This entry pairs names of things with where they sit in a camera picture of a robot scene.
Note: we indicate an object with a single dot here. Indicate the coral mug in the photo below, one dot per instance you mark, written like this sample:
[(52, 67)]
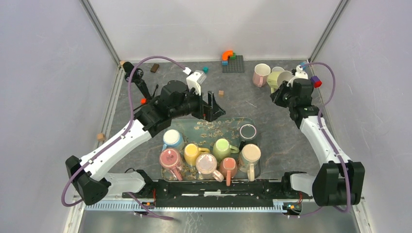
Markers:
[(228, 167)]

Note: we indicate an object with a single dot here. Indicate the light blue mug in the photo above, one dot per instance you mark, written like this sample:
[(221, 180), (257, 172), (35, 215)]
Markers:
[(173, 139)]

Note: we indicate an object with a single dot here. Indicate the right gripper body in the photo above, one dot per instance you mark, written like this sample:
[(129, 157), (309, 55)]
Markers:
[(287, 99)]

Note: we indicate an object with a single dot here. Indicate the tan cube at left edge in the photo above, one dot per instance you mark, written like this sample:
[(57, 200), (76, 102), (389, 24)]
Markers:
[(101, 137)]

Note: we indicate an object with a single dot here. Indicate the light green mug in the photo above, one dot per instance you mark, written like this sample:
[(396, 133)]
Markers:
[(223, 149)]

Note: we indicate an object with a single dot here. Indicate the yellow-green hexagonal mug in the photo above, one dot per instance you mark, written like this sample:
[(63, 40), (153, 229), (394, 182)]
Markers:
[(275, 79)]

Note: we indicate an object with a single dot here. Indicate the red-pink mug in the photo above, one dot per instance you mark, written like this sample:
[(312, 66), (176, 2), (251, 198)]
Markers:
[(170, 159)]

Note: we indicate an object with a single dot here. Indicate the grey lego baseplate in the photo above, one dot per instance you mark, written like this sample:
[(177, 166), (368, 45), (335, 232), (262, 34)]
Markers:
[(234, 65)]

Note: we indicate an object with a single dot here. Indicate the yellow mug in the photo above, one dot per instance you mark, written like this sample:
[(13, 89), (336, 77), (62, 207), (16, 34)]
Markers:
[(192, 152)]

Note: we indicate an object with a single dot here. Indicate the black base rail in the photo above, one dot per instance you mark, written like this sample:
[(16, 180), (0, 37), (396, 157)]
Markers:
[(259, 193)]

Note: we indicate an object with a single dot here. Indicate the black microphone tripod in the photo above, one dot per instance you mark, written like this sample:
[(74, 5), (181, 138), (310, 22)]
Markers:
[(137, 79)]

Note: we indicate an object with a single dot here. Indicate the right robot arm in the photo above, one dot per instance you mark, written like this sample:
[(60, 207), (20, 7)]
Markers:
[(339, 180)]

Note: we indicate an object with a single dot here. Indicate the light pink hexagonal mug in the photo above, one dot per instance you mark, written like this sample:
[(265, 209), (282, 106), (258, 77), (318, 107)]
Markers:
[(261, 72)]

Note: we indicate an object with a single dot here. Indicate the pale pink mug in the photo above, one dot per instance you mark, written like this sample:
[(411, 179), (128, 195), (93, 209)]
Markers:
[(206, 164)]

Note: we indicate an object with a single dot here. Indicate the cream and green mug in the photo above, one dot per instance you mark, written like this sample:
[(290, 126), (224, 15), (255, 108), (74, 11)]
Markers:
[(248, 158)]

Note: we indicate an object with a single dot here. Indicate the floral teal tray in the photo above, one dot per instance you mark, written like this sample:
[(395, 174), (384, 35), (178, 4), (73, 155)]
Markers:
[(204, 134)]

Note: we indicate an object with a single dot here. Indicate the blue-grey square mug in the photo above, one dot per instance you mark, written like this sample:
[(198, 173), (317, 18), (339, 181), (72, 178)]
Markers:
[(277, 69)]

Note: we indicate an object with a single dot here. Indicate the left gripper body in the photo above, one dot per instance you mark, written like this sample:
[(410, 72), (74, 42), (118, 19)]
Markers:
[(191, 106)]

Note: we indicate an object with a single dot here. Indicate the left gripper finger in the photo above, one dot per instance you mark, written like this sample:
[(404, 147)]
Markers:
[(203, 110), (213, 110)]

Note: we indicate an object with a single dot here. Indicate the tan wooden cube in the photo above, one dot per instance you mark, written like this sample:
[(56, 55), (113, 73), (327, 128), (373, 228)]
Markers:
[(221, 93)]

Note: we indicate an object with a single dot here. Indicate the purple and red block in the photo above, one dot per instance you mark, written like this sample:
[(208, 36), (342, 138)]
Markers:
[(316, 81)]

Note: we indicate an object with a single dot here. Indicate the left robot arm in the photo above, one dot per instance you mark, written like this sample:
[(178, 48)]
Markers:
[(89, 174)]

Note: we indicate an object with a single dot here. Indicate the dark teal mug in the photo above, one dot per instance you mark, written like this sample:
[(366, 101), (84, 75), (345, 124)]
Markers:
[(248, 134)]

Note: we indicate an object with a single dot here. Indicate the brown block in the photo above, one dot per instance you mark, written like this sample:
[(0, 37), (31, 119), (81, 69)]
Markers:
[(154, 68)]

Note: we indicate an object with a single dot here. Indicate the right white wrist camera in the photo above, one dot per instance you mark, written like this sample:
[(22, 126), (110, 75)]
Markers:
[(298, 73)]

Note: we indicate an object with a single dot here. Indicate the orange curved block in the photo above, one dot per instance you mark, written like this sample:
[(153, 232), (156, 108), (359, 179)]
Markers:
[(227, 54)]

